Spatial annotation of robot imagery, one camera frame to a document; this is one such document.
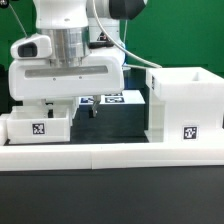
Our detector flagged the white U-shaped border fence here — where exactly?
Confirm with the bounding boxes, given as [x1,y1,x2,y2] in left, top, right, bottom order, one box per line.
[0,115,224,171]

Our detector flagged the printed marker sheet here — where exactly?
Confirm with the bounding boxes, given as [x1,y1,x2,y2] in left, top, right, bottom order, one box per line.
[79,90,145,105]

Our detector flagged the white rear drawer tray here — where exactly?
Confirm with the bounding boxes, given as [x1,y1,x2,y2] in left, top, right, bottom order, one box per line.
[69,97,79,118]

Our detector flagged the white drawer tray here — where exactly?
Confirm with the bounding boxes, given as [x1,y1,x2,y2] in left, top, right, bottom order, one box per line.
[6,106,71,144]
[69,97,79,118]

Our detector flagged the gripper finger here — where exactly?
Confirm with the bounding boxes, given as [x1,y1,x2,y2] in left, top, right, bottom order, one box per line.
[89,95,100,118]
[45,101,54,118]

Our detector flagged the thin white cable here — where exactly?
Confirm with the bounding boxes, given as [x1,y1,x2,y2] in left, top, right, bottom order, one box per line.
[8,3,28,38]

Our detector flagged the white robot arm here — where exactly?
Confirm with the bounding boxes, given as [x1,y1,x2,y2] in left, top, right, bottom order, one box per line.
[9,0,147,111]

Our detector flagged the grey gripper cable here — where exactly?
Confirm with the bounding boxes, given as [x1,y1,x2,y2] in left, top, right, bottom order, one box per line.
[92,0,163,70]

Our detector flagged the white front drawer tray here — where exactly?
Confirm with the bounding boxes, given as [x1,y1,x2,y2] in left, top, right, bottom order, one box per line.
[6,106,71,144]

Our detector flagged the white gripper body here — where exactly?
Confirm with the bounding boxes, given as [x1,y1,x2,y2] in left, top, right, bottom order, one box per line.
[9,55,124,100]

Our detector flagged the white drawer cabinet box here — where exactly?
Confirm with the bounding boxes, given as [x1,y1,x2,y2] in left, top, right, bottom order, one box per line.
[145,67,224,143]

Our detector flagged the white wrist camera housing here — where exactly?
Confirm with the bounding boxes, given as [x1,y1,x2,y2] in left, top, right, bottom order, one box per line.
[10,34,53,59]

